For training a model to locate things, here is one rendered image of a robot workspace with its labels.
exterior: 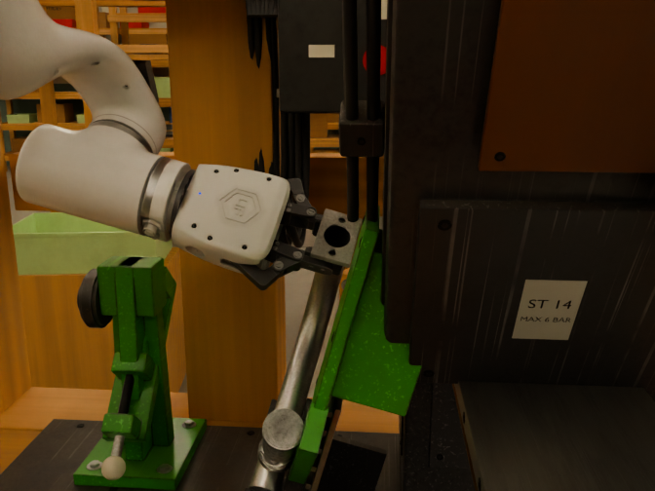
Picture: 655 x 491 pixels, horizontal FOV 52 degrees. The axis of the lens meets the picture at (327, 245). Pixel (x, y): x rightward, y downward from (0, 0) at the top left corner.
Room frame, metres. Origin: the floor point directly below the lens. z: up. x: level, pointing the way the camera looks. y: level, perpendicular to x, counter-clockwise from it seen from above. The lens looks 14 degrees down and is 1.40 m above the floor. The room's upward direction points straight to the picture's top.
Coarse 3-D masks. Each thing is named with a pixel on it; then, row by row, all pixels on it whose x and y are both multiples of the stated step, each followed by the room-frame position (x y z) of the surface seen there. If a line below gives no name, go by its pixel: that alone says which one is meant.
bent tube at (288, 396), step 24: (336, 216) 0.66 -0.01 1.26; (336, 240) 0.68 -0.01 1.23; (312, 288) 0.71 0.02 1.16; (336, 288) 0.71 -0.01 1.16; (312, 312) 0.71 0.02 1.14; (312, 336) 0.70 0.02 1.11; (312, 360) 0.69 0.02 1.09; (288, 384) 0.66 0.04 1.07; (288, 408) 0.64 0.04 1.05; (264, 480) 0.58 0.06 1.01
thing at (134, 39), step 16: (112, 16) 7.39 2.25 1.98; (128, 16) 7.40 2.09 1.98; (144, 16) 7.40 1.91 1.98; (160, 16) 7.41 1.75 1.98; (112, 32) 7.43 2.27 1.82; (128, 32) 7.90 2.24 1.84; (160, 64) 7.41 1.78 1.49; (160, 80) 7.50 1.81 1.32; (160, 96) 7.50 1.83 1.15; (320, 128) 7.58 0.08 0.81; (320, 144) 7.46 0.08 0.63; (336, 144) 7.47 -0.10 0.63
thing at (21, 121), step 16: (144, 32) 9.79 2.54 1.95; (160, 32) 9.79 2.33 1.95; (32, 96) 9.74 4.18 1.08; (64, 96) 9.75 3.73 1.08; (80, 96) 9.76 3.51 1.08; (0, 112) 9.82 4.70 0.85; (64, 112) 9.87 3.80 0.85; (16, 128) 9.73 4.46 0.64; (32, 128) 9.73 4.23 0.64; (64, 128) 9.75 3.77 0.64; (80, 128) 9.75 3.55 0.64; (16, 144) 9.84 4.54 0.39
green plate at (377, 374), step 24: (360, 240) 0.55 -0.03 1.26; (360, 264) 0.53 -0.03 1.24; (360, 288) 0.53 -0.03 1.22; (360, 312) 0.55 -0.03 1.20; (336, 336) 0.53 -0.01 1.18; (360, 336) 0.55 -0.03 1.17; (384, 336) 0.54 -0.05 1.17; (336, 360) 0.53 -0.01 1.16; (360, 360) 0.55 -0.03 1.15; (384, 360) 0.54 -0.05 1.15; (336, 384) 0.55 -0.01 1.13; (360, 384) 0.55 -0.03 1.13; (384, 384) 0.54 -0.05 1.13; (408, 384) 0.54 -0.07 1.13; (384, 408) 0.54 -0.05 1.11
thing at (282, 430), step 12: (264, 420) 0.55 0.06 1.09; (276, 420) 0.55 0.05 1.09; (288, 420) 0.55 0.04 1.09; (300, 420) 0.55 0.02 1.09; (264, 432) 0.54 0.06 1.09; (276, 432) 0.54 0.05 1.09; (288, 432) 0.54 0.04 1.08; (300, 432) 0.54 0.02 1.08; (264, 444) 0.56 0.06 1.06; (276, 444) 0.53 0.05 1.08; (288, 444) 0.53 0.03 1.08; (264, 456) 0.57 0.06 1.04; (276, 456) 0.55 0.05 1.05; (288, 456) 0.56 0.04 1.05; (276, 468) 0.57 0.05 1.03; (288, 468) 0.58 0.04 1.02
